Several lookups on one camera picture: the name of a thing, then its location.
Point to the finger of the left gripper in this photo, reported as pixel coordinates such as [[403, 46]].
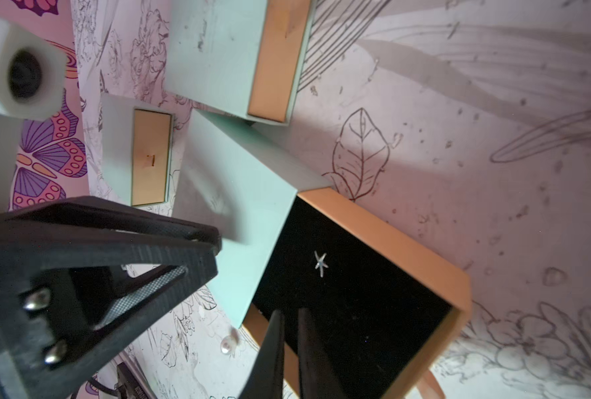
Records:
[[59, 326], [91, 232]]

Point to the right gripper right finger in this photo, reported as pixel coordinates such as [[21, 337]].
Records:
[[317, 377]]

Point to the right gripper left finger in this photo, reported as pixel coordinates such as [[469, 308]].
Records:
[[266, 377]]

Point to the mint jewelry box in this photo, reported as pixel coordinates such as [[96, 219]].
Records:
[[243, 58], [387, 306], [137, 142]]

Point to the silver star earring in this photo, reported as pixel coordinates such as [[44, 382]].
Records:
[[320, 265]]

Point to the pearl earring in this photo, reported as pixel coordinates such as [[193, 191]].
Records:
[[228, 345]]

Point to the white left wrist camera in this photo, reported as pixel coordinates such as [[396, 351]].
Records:
[[32, 74]]

